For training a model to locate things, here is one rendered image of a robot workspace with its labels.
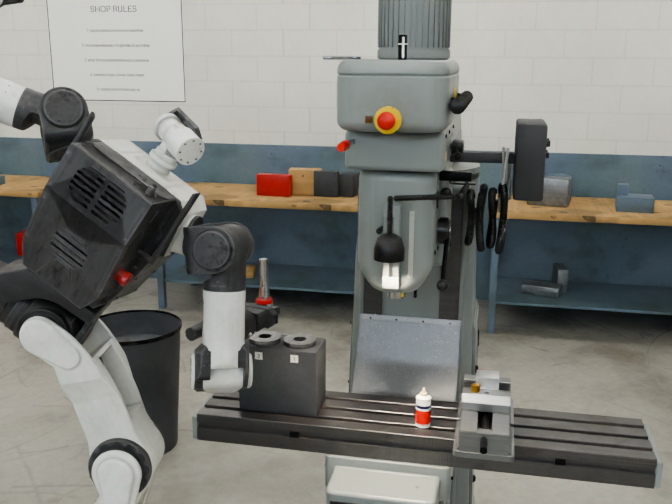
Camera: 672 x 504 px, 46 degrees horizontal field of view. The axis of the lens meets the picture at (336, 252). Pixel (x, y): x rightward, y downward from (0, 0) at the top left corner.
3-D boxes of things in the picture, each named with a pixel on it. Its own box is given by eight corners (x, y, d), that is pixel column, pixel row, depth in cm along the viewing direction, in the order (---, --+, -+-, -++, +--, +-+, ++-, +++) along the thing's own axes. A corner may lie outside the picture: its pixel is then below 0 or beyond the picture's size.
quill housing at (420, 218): (433, 298, 196) (437, 171, 188) (352, 293, 200) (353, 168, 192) (439, 278, 214) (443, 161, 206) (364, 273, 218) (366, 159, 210)
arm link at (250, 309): (278, 301, 209) (253, 313, 198) (278, 335, 211) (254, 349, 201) (238, 294, 214) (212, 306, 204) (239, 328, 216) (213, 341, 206)
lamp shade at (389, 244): (378, 263, 179) (378, 237, 178) (370, 256, 186) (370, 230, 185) (408, 262, 181) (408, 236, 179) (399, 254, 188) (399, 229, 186)
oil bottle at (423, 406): (429, 429, 206) (431, 390, 204) (414, 428, 207) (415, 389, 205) (430, 422, 210) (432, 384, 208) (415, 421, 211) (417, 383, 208)
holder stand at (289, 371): (316, 417, 213) (315, 348, 208) (239, 409, 217) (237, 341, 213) (325, 399, 224) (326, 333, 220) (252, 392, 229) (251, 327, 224)
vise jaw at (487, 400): (510, 414, 199) (511, 400, 198) (461, 409, 202) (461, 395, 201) (510, 404, 205) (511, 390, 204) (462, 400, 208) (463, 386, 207)
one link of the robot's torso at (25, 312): (-1, 338, 169) (25, 295, 166) (26, 318, 182) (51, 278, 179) (50, 371, 170) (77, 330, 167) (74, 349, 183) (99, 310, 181)
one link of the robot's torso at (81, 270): (98, 353, 153) (195, 207, 145) (-35, 249, 155) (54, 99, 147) (160, 319, 182) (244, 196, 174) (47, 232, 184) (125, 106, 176)
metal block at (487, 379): (498, 400, 206) (499, 378, 204) (474, 397, 207) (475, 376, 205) (498, 392, 210) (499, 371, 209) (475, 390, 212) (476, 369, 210)
